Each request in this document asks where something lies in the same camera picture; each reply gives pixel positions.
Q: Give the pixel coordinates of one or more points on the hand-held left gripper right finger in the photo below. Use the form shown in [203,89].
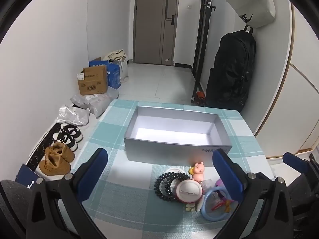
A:
[228,175]

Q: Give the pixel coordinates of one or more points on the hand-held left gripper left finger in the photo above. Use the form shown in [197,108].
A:
[92,174]

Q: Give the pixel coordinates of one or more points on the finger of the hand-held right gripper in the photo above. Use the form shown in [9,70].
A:
[292,159]

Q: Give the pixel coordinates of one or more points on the white round pin badge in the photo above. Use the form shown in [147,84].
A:
[189,191]

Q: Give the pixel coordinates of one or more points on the silver cardboard box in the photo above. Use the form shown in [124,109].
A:
[149,151]

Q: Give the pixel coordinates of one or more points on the pink pig figurine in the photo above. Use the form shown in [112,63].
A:
[199,169]

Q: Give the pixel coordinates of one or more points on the red hair clip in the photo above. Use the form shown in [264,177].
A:
[219,205]

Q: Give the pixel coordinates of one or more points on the brown suede boot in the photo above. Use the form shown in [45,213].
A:
[53,165]
[66,151]

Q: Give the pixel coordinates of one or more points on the white round disc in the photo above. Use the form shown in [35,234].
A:
[174,169]

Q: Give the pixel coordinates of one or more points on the black marbled board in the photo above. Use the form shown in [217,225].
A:
[39,149]

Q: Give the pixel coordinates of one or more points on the silver plastic parcel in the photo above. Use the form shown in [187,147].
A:
[72,115]

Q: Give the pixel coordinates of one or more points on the dark blue shoe box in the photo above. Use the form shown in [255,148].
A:
[27,176]

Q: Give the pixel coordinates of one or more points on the grey plastic parcel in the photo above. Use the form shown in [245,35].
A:
[99,103]

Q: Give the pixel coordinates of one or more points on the white wardrobe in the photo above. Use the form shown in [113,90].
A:
[294,84]

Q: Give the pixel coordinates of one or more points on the orange tool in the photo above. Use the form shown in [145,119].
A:
[200,97]

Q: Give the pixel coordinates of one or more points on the brown cardboard box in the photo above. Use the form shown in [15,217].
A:
[93,81]

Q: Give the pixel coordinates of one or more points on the blue cardboard box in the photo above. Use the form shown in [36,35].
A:
[113,76]

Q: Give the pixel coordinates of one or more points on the black backpack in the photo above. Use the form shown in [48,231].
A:
[231,72]

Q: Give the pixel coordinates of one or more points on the white bag of clothes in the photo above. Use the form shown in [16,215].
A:
[122,64]

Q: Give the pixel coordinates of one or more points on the black metal stand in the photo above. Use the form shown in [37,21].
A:
[203,42]

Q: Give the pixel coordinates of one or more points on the grey entrance door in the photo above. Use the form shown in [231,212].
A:
[149,22]

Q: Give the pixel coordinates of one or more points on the white sports bag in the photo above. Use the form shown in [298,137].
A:
[249,2]

